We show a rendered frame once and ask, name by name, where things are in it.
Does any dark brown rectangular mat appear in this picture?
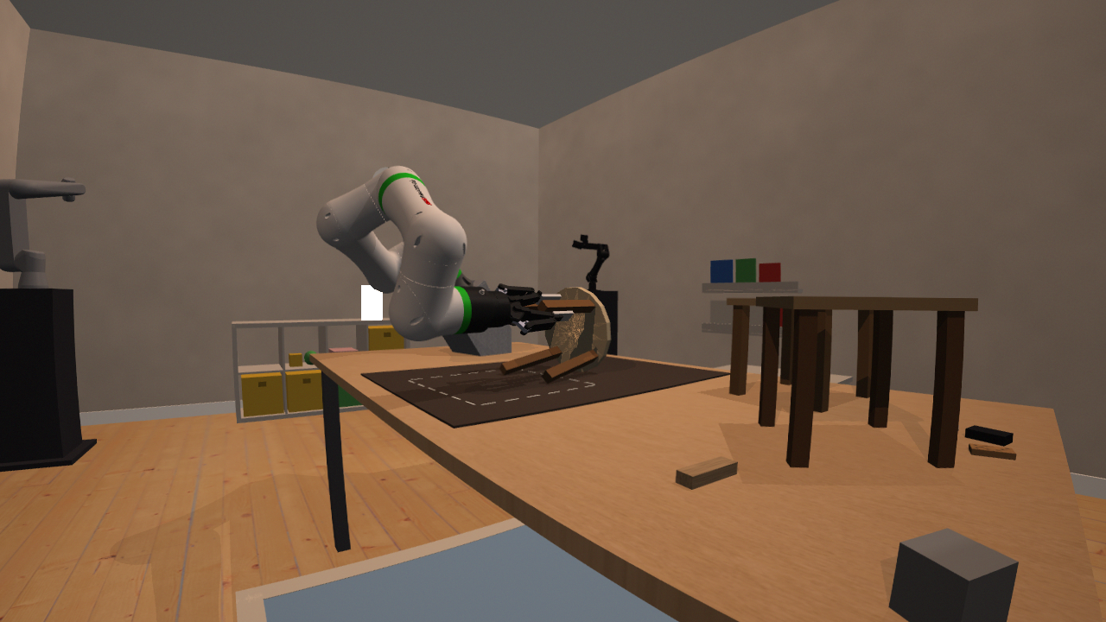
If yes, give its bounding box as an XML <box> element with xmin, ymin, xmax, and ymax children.
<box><xmin>359</xmin><ymin>356</ymin><xmax>730</xmax><ymax>428</ymax></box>

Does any knocked-over wooden stool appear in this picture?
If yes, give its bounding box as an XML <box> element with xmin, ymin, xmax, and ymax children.
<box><xmin>500</xmin><ymin>288</ymin><xmax>611</xmax><ymax>383</ymax></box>

